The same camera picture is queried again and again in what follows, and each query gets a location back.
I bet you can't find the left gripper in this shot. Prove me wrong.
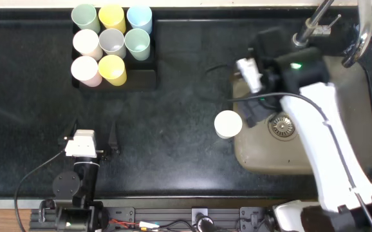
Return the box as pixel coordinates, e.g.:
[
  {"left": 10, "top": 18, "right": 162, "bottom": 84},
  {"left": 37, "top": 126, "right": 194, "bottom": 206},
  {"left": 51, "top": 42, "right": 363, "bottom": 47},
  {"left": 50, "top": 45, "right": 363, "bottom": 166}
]
[{"left": 58, "top": 119, "right": 120, "bottom": 164}]

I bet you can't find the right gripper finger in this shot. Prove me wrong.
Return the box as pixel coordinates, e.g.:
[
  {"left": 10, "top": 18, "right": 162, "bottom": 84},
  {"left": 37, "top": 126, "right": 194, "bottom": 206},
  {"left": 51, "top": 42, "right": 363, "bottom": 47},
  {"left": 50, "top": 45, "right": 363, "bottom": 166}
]
[{"left": 239, "top": 99, "right": 272, "bottom": 128}]

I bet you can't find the yellow cup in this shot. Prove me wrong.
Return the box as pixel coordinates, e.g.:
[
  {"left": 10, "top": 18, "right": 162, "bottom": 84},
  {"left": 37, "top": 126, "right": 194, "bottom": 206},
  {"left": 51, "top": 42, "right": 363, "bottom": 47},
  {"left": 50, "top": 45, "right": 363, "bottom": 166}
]
[
  {"left": 98, "top": 4, "right": 127, "bottom": 33},
  {"left": 98, "top": 54, "right": 128, "bottom": 87}
]

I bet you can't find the white cup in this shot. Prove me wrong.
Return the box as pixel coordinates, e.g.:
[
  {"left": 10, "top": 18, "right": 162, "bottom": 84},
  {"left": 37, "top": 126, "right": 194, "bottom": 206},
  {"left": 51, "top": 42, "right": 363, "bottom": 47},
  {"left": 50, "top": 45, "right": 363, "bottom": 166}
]
[
  {"left": 214, "top": 110, "right": 243, "bottom": 140},
  {"left": 72, "top": 28, "right": 104, "bottom": 61}
]

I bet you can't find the steel sink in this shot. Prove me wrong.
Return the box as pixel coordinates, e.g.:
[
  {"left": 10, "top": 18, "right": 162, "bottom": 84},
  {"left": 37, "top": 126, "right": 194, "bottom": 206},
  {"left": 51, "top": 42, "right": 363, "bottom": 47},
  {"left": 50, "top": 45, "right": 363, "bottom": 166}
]
[{"left": 232, "top": 56, "right": 372, "bottom": 177}]

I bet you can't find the pink cup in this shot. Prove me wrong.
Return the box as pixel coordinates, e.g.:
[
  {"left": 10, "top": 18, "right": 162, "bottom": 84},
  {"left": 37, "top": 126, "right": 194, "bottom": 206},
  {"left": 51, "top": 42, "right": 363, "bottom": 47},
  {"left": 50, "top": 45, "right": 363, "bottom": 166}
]
[{"left": 70, "top": 55, "right": 103, "bottom": 88}]

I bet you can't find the black tray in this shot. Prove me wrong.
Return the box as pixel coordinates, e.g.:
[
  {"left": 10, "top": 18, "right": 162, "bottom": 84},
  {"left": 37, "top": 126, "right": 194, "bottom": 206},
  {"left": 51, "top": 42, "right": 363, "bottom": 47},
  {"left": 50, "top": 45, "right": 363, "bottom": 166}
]
[{"left": 71, "top": 12, "right": 158, "bottom": 91}]

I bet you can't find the grey cup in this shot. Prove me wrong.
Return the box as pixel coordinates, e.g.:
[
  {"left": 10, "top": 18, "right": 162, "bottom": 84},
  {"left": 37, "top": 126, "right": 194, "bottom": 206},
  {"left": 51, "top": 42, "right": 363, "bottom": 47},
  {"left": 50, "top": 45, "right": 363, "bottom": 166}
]
[{"left": 98, "top": 28, "right": 127, "bottom": 59}]

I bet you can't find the green cup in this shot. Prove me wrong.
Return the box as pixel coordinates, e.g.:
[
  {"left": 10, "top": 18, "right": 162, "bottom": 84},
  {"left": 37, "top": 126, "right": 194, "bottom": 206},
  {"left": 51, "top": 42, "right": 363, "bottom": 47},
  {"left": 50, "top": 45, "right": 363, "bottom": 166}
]
[
  {"left": 124, "top": 28, "right": 151, "bottom": 61},
  {"left": 71, "top": 3, "right": 102, "bottom": 34}
]

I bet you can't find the blue cup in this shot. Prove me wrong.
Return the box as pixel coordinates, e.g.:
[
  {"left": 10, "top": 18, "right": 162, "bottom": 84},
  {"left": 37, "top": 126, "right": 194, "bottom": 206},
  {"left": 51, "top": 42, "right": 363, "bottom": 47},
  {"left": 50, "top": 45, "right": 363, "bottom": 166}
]
[{"left": 126, "top": 5, "right": 153, "bottom": 34}]

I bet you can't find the steel tap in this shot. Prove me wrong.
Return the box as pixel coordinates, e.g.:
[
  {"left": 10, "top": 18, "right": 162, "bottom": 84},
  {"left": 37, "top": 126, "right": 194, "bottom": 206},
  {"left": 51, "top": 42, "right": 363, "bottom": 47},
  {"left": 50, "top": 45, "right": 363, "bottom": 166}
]
[{"left": 290, "top": 0, "right": 372, "bottom": 68}]

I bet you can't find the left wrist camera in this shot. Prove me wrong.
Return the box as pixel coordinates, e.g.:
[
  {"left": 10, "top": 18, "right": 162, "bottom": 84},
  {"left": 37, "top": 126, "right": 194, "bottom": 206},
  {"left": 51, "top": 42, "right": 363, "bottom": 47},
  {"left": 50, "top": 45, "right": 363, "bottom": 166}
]
[{"left": 64, "top": 129, "right": 98, "bottom": 159}]

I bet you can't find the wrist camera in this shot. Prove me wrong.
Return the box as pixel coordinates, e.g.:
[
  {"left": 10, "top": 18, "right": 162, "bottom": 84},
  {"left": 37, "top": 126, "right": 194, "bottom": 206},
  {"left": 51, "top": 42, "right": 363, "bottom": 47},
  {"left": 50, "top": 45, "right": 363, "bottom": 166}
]
[
  {"left": 64, "top": 129, "right": 98, "bottom": 159},
  {"left": 236, "top": 57, "right": 263, "bottom": 94}
]

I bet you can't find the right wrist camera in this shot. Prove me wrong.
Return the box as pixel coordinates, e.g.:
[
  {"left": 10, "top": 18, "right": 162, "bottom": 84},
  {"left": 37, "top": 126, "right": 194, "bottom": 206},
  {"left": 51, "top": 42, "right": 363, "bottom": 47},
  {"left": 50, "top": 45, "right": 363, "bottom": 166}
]
[{"left": 236, "top": 57, "right": 263, "bottom": 94}]

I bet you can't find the mounting rail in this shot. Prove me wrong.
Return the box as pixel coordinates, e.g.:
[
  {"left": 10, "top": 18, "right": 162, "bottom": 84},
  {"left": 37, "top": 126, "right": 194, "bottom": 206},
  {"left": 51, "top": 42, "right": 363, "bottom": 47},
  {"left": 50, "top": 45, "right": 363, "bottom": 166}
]
[{"left": 30, "top": 206, "right": 275, "bottom": 232}]

